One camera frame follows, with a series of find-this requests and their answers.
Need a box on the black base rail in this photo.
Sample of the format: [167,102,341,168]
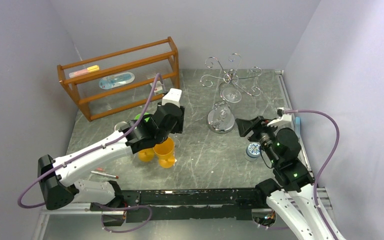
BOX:
[88,187,269,226]

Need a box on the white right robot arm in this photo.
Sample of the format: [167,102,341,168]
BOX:
[235,116,344,240]

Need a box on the orange plastic goblet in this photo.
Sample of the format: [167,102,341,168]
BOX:
[152,137,176,169]
[137,148,155,162]

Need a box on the yellow pink highlighter pen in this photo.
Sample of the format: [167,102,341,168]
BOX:
[68,65,100,78]

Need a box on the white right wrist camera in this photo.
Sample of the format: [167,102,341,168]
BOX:
[267,107,293,127]

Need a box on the small blue-lidded jar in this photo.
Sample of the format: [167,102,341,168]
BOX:
[245,142,261,162]

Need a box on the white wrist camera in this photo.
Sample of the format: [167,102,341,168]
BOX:
[267,107,293,127]
[161,88,183,107]

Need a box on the green plastic goblet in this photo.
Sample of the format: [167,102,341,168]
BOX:
[134,112,151,122]

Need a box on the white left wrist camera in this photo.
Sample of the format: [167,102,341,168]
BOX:
[161,88,183,107]

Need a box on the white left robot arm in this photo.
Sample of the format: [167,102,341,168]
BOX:
[38,103,185,210]

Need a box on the chrome wine glass rack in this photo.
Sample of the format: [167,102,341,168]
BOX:
[199,53,263,134]

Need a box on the small white box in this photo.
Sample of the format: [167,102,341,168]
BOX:
[149,80,166,96]

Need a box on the orange wooden shelf rack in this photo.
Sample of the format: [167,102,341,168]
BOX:
[57,36,180,122]

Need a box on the red grey marker pen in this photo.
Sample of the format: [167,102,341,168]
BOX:
[90,168,119,180]

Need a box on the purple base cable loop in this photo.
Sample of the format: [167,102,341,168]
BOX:
[100,203,153,234]

